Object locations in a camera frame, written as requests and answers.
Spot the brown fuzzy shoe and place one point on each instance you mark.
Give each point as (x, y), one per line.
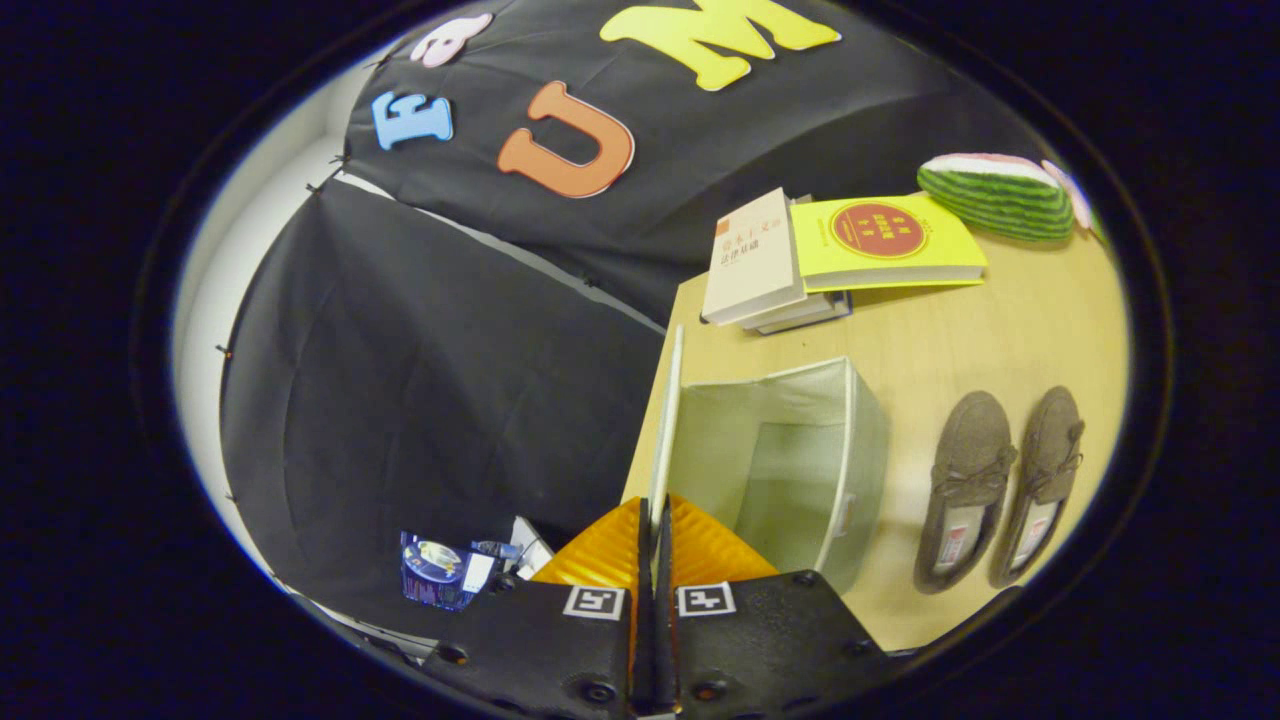
(1045, 470)
(965, 470)

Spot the beige book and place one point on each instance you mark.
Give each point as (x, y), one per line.
(750, 260)

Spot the white fabric storage box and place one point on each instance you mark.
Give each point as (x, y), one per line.
(800, 470)

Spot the watermelon slice plush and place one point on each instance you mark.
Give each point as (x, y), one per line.
(1000, 200)

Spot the blue covered book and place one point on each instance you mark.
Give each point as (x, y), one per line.
(810, 322)

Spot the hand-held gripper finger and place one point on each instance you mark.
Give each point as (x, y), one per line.
(665, 640)
(644, 640)

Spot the blue printed packet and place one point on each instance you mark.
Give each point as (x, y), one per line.
(435, 575)

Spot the yellow book with red circle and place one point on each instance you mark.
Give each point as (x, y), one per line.
(880, 235)

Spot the white paper sheet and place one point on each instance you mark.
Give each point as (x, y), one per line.
(528, 548)

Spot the black backdrop cloth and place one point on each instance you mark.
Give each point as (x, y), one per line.
(400, 380)

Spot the white book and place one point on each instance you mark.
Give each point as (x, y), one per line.
(800, 308)

